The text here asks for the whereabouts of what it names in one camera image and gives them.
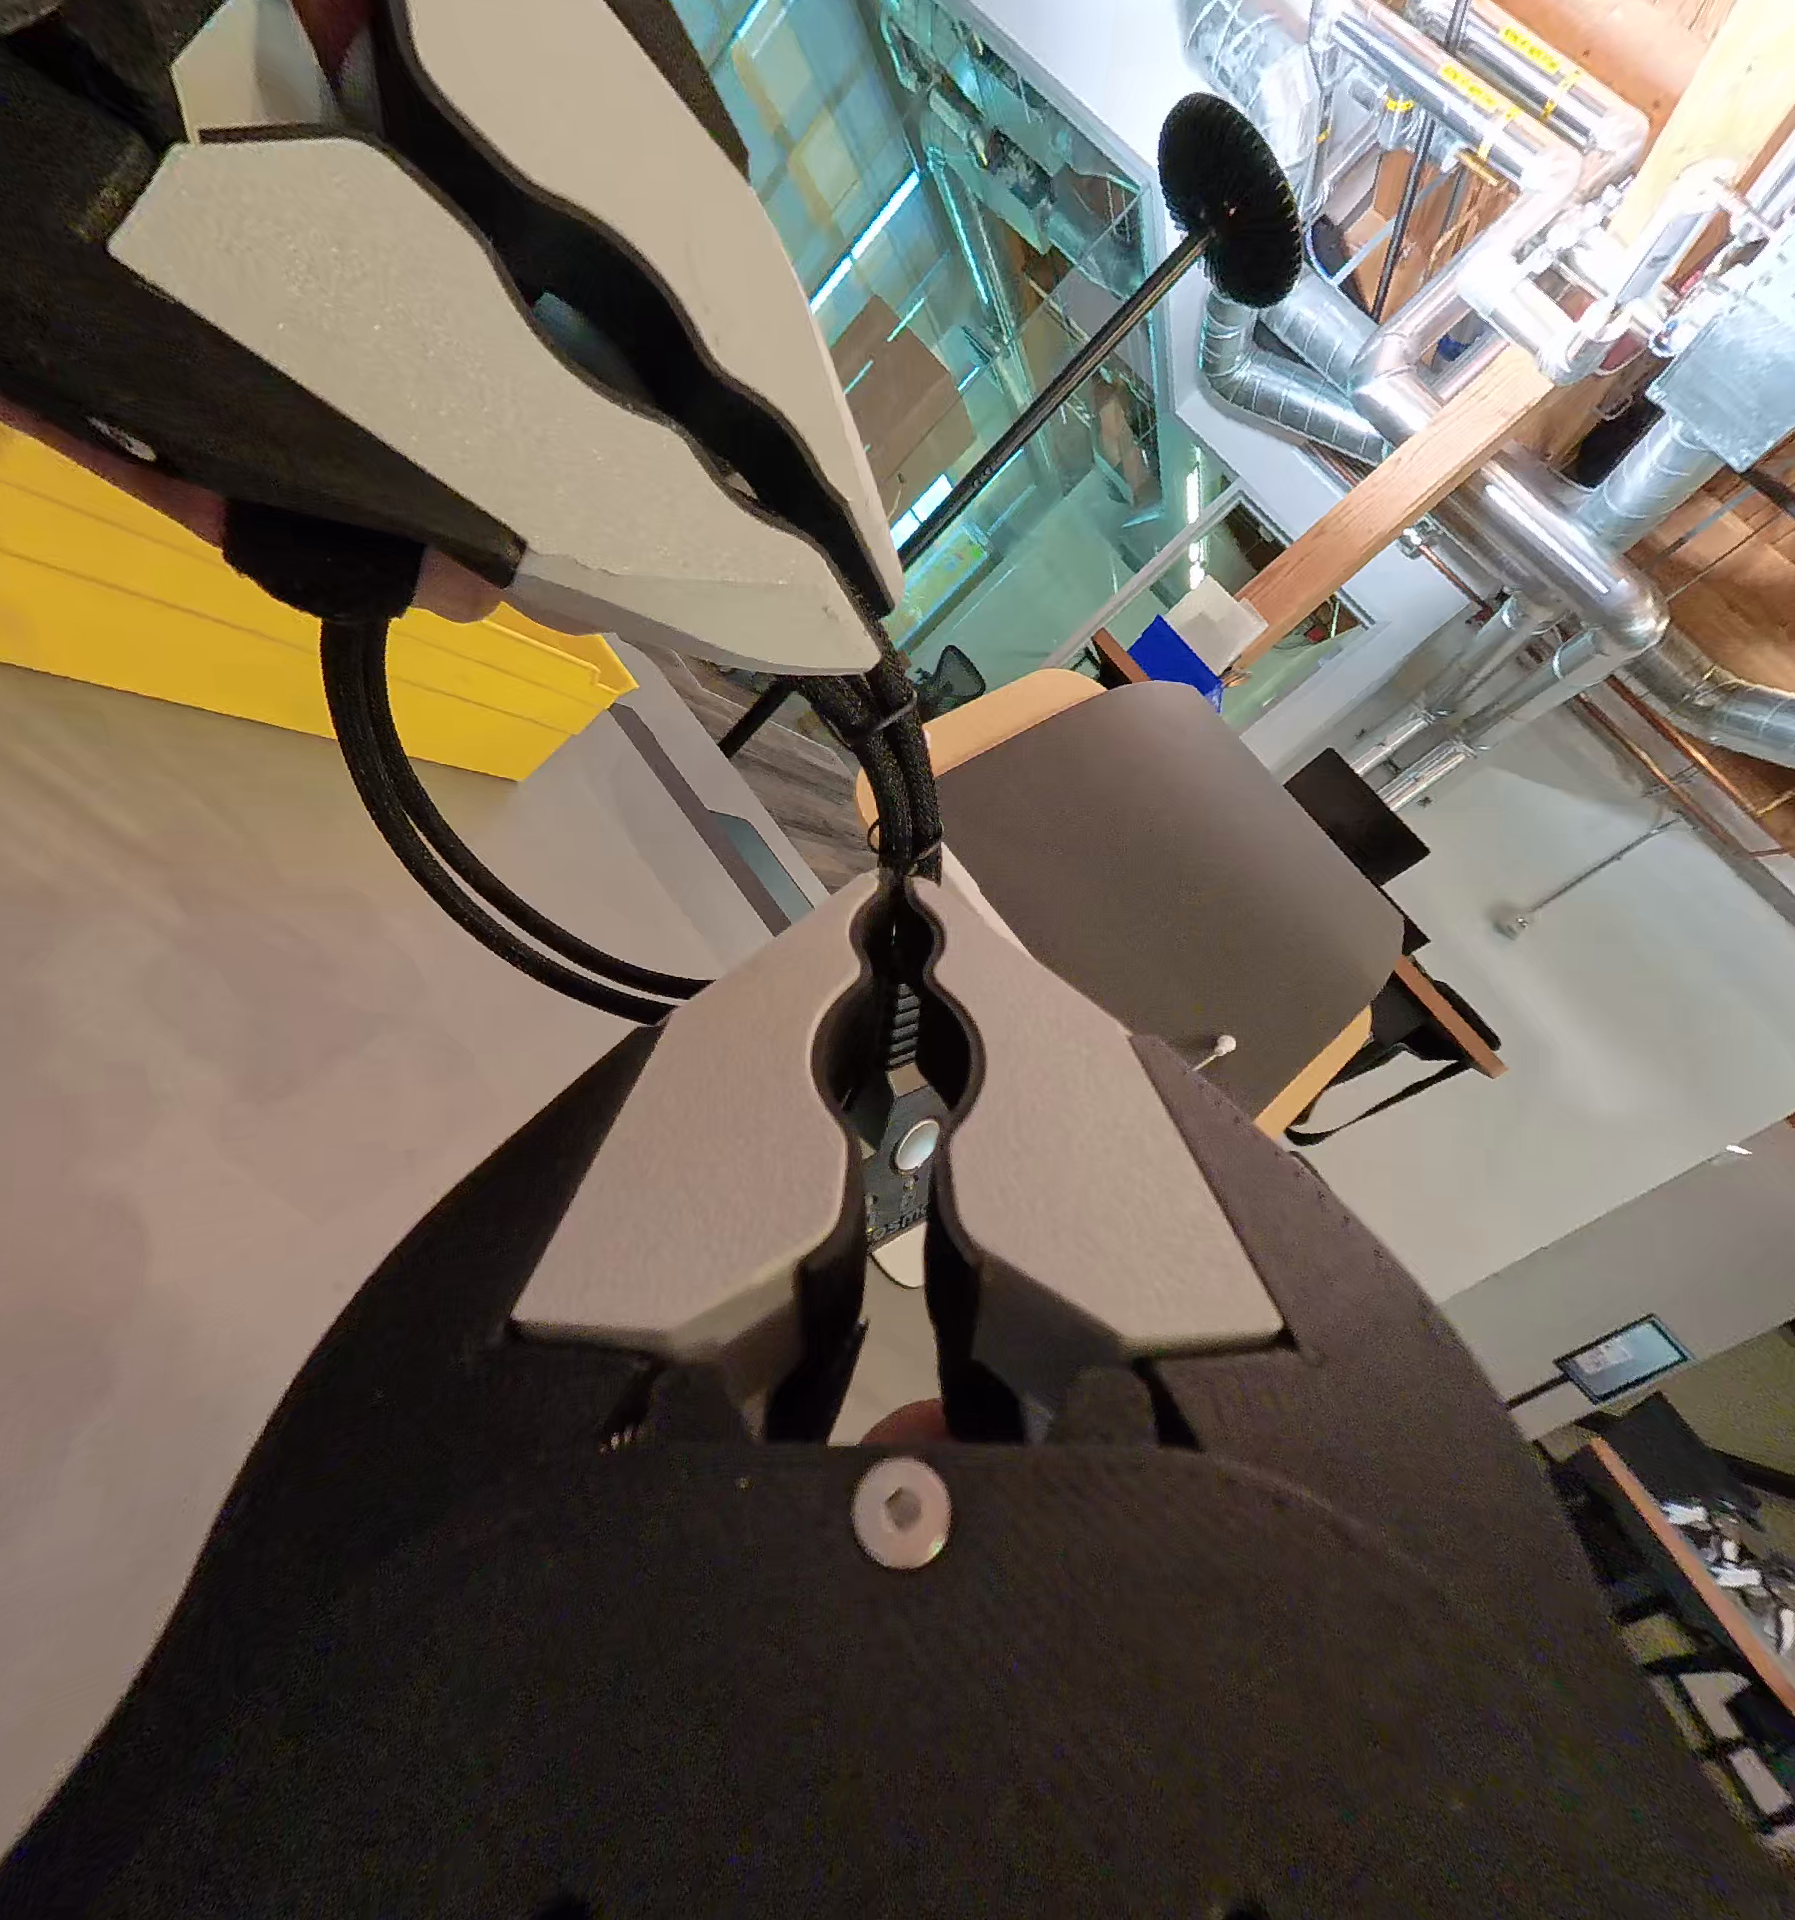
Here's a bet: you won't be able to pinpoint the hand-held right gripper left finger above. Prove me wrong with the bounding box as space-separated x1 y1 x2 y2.
509 876 903 1446

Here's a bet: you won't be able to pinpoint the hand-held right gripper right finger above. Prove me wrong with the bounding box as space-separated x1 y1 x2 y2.
908 876 1285 1446

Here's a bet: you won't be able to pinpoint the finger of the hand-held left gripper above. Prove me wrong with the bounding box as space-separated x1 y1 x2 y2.
380 0 906 610
104 0 903 676

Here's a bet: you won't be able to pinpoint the black braided hdmi cable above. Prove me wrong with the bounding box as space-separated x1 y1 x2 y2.
318 613 950 1090

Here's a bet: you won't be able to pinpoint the yellow plastic bin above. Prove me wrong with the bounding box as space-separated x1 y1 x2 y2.
0 417 635 782

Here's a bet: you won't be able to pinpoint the black monitor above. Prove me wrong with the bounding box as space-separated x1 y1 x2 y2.
1285 751 1430 886

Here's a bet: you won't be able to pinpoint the wooden board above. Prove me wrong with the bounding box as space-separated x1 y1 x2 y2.
854 665 1388 1138

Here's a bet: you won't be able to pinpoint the black pole with round disc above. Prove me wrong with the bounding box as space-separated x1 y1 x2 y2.
889 91 1308 563

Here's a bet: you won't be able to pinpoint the white box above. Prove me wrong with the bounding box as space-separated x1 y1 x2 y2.
1175 576 1272 669

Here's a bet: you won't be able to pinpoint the long wooden desk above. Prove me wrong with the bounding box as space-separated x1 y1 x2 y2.
1572 1402 1795 1847

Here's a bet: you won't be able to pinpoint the smooth silver pipes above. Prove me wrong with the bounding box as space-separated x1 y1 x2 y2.
1308 0 1679 692

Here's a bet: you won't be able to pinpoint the wooden desk with black frame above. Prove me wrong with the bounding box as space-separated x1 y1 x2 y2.
1288 885 1508 1149

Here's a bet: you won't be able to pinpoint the silver spiral air duct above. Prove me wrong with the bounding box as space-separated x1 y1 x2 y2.
1197 284 1394 459
1572 405 1795 789

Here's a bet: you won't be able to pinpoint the rectangular metal duct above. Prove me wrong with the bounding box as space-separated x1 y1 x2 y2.
1647 210 1795 467

